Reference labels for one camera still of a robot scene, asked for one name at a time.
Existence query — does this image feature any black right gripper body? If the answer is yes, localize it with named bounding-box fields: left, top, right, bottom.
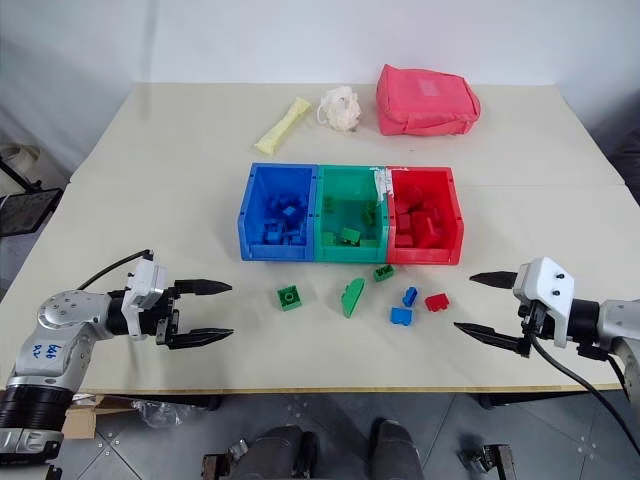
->
left=517, top=298, right=557, bottom=352

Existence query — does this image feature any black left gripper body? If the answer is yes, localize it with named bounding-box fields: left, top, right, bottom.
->
left=153, top=282, right=182, bottom=347

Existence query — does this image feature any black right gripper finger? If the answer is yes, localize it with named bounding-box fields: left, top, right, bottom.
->
left=469, top=270, right=521, bottom=291
left=453, top=322, right=532, bottom=358

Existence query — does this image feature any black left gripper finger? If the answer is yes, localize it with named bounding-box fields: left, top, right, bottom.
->
left=166, top=327, right=236, bottom=351
left=174, top=278, right=234, bottom=298

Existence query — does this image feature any red plastic bin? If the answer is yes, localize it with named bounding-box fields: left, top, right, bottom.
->
left=384, top=166, right=465, bottom=266

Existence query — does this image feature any clear plastic bag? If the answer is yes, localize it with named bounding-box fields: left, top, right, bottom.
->
left=130, top=397, right=207, bottom=429

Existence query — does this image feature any blue plastic bin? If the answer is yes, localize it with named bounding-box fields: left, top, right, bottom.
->
left=236, top=162, right=321, bottom=263

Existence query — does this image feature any brown cardboard box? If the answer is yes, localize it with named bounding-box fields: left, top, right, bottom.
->
left=63, top=393, right=137, bottom=441

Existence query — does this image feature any dark rounded shape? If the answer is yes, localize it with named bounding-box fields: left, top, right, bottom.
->
left=369, top=417, right=427, bottom=480
left=234, top=424, right=320, bottom=480

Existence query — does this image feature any green arched block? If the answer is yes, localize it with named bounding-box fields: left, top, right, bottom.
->
left=338, top=276, right=367, bottom=320

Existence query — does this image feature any green plastic bin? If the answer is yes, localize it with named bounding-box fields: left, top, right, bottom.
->
left=313, top=164, right=392, bottom=264

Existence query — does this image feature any black metal chair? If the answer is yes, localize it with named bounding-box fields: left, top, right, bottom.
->
left=0, top=143, right=65, bottom=240

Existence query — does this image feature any pale yellow tube pouch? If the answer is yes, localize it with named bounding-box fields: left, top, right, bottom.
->
left=254, top=96, right=314, bottom=156

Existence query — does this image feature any pink fabric bag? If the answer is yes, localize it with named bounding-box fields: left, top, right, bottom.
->
left=375, top=63, right=482, bottom=137

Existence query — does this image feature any cream crumpled mesh cloth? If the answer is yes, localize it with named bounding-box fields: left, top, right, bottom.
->
left=316, top=85, right=364, bottom=133

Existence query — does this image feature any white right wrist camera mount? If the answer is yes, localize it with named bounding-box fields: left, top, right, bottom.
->
left=513, top=256, right=577, bottom=349

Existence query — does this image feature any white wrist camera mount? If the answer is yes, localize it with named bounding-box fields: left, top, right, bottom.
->
left=121, top=251, right=169, bottom=342
left=513, top=256, right=577, bottom=349

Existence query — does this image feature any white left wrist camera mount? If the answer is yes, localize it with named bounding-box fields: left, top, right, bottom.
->
left=121, top=251, right=169, bottom=342

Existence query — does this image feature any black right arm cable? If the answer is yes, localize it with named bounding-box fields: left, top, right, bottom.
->
left=525, top=329, right=640, bottom=434

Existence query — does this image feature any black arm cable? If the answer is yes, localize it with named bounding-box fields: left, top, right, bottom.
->
left=74, top=248, right=153, bottom=292
left=525, top=329, right=640, bottom=434

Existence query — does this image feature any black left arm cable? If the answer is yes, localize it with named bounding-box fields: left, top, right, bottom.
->
left=74, top=248, right=153, bottom=292

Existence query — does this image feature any green square brick with ring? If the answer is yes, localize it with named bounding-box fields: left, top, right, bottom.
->
left=273, top=285, right=303, bottom=314

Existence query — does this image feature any dark metal caster bracket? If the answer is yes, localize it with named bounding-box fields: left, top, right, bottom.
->
left=458, top=442, right=517, bottom=480
left=201, top=439, right=251, bottom=480

